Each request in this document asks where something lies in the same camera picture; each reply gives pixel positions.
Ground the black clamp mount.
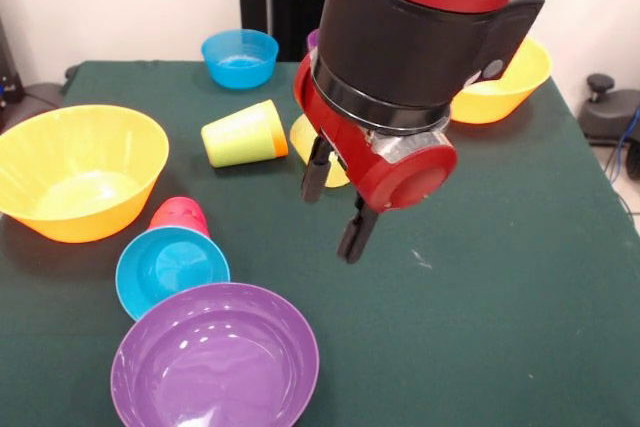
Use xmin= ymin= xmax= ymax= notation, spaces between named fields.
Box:
xmin=579 ymin=73 xmax=640 ymax=148

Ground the red cup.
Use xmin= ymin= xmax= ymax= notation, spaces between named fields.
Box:
xmin=148 ymin=196 xmax=211 ymax=238

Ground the dark green tablecloth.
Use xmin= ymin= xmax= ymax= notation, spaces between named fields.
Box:
xmin=0 ymin=60 xmax=640 ymax=427

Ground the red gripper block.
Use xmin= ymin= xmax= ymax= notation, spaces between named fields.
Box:
xmin=293 ymin=52 xmax=459 ymax=265

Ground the purple bowl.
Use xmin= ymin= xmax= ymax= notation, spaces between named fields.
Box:
xmin=110 ymin=282 xmax=321 ymax=427

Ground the blue cable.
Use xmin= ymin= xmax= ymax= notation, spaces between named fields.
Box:
xmin=607 ymin=105 xmax=640 ymax=183

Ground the yellow cup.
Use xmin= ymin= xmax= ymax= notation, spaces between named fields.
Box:
xmin=289 ymin=114 xmax=351 ymax=189

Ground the green cup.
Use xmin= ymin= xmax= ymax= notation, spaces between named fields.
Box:
xmin=200 ymin=99 xmax=281 ymax=169

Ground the translucent blue bowl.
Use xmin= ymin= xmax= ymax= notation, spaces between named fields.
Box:
xmin=200 ymin=28 xmax=280 ymax=91

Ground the orange cup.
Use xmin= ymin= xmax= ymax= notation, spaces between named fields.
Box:
xmin=272 ymin=101 xmax=290 ymax=158

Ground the black equipment rack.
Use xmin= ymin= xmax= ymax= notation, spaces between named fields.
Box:
xmin=0 ymin=14 xmax=27 ymax=121

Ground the light blue opaque bowl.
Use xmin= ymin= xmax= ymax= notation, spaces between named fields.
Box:
xmin=115 ymin=226 xmax=232 ymax=322

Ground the large orange bowl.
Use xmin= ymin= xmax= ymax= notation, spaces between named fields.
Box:
xmin=0 ymin=104 xmax=171 ymax=245
xmin=449 ymin=36 xmax=554 ymax=125

